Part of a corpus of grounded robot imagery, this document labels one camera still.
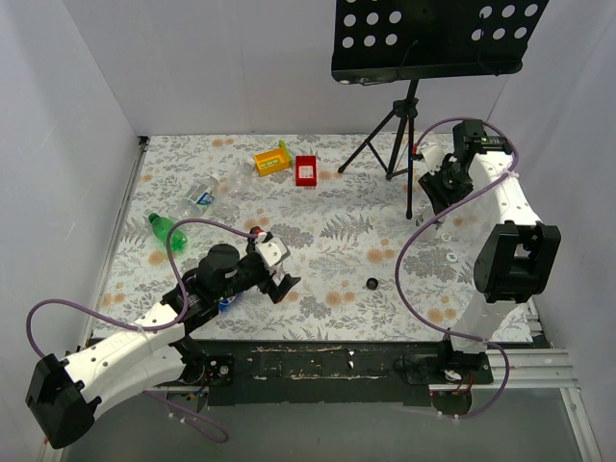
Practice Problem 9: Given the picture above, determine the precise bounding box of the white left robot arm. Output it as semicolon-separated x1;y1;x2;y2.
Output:
25;227;299;449

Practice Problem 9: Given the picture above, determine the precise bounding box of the clear bottle blue cap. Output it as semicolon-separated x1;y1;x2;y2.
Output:
218;293;242;312

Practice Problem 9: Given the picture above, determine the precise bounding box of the yellow plastic bin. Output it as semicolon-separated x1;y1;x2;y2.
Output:
254;147;293;176

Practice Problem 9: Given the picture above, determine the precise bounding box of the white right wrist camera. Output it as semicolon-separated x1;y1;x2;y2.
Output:
415;141;446;174

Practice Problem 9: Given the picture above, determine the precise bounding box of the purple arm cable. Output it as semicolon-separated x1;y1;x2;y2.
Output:
26;218;269;444
394;116;524;420

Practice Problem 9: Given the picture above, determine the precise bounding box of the green plastic bottle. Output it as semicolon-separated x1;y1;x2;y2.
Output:
147;213;188;253

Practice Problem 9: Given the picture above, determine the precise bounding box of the black music stand tripod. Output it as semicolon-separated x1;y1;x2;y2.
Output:
330;0;551;220

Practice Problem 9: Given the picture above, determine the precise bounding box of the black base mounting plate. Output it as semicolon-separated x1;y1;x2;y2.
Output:
163;340;494;406

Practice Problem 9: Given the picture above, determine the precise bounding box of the large clear crumpled bottle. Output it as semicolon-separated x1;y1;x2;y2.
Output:
168;201;242;237

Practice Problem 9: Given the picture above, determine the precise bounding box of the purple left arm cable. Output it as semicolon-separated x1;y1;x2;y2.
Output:
26;218;269;444

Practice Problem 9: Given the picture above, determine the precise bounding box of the aluminium frame rail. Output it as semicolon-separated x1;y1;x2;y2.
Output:
38;134;155;462

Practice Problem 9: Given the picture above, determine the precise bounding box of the large clear bottle white cap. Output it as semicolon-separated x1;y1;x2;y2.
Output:
213;159;256;218

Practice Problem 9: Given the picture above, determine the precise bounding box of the clear bottle green-blue label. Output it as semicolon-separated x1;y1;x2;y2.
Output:
179;174;220;216

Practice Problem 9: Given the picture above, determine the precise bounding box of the red plastic bin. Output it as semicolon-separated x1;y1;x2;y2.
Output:
295;155;318;188

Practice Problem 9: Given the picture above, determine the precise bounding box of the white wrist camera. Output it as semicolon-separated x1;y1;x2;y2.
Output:
255;237;291;274
415;141;446;174

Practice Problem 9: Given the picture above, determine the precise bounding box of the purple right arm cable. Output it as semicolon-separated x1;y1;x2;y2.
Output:
394;116;524;420

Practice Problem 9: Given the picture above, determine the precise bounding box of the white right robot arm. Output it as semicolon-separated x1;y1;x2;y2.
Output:
416;118;561;383

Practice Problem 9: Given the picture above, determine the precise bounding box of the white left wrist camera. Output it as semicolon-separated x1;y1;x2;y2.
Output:
255;237;291;274

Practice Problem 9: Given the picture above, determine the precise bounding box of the green plastic bin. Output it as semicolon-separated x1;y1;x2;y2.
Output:
278;140;293;164

